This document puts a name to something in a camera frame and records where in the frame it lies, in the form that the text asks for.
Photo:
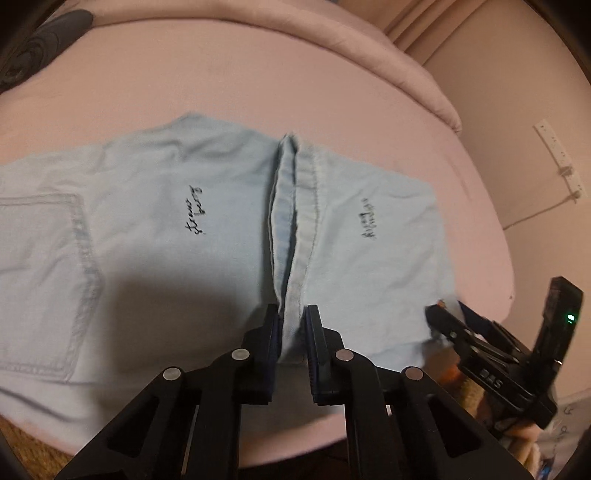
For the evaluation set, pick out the pink duvet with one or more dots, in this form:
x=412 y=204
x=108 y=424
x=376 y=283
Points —
x=323 y=46

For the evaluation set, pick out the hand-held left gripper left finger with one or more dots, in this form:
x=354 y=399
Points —
x=273 y=350

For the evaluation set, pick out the white power strip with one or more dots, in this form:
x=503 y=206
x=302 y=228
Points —
x=556 y=152

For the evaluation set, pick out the orange patterned cloth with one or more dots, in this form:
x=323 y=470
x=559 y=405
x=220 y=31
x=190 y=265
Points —
x=450 y=374

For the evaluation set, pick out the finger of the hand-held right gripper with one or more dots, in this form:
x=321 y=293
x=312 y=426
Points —
x=445 y=323
x=478 y=323

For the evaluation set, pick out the dark grey folded garment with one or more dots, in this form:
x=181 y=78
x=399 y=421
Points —
x=41 y=46

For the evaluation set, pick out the light blue strawberry pants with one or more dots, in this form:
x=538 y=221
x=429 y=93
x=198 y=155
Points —
x=161 y=194

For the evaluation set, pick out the brown woven mat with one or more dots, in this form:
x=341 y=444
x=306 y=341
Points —
x=27 y=447

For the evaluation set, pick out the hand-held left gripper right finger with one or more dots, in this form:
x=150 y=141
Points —
x=313 y=364

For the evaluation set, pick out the pink curtain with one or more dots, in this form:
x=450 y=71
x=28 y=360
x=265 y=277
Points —
x=415 y=23

